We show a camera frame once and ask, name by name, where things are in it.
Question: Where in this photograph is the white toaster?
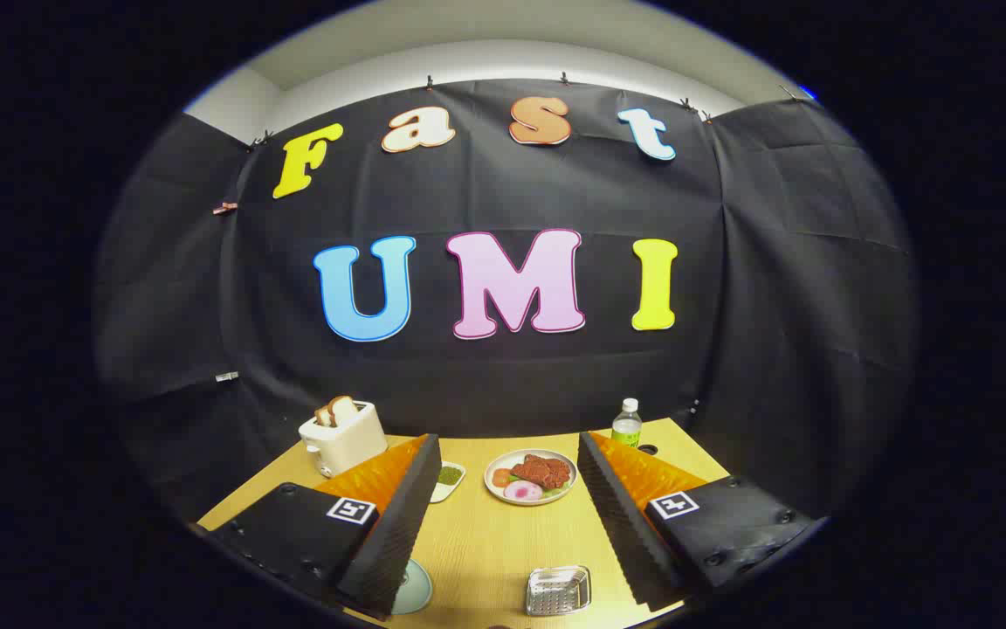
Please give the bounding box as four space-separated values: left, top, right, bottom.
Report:
299 401 389 478

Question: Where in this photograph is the white divided bean dish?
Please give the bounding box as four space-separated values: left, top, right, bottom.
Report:
430 461 467 504

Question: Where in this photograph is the green label water bottle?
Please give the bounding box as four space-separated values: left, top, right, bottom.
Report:
611 398 644 450

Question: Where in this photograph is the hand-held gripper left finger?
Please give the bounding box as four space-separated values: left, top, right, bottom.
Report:
206 434 443 619

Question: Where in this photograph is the white oval food plate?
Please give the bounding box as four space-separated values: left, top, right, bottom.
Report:
484 449 578 507

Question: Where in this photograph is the brown meat piece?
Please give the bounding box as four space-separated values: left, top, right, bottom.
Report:
512 454 572 490

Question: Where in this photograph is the metal wire basket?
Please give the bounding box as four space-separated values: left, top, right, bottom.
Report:
525 565 592 617

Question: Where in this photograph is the light green round plate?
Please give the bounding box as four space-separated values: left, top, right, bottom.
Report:
391 559 434 616

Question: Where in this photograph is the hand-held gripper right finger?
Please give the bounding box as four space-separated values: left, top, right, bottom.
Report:
577 430 827 612

